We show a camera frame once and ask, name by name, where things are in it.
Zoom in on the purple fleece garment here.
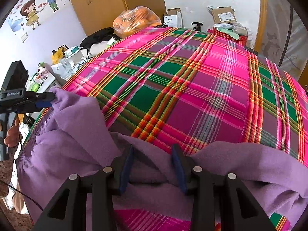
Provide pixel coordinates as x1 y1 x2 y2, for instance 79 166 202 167
16 88 307 230

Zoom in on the floral knit sleeve forearm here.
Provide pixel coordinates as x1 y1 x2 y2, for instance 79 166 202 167
0 146 32 231

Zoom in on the person's left hand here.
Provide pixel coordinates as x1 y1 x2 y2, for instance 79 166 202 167
4 117 20 148

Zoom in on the yellow shopping bag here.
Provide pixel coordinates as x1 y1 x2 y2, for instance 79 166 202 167
51 44 68 65

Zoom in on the green white tissue box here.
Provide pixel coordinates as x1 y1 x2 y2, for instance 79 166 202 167
65 46 80 57

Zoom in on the black cloth bundle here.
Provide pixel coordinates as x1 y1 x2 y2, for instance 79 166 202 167
80 27 121 49

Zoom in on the bag of oranges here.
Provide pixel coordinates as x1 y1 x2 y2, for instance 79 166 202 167
113 6 162 38

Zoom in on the white small carton box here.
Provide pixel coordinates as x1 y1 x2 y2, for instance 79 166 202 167
163 8 183 28

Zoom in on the red box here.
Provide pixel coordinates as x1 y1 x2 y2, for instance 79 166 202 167
207 28 247 46

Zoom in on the cardboard box with label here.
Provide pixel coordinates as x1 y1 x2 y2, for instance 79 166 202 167
207 6 236 23

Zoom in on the black cable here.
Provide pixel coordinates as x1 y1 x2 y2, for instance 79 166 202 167
0 179 44 212

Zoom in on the cartoon couple wall sticker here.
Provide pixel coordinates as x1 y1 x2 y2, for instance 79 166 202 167
7 0 71 35

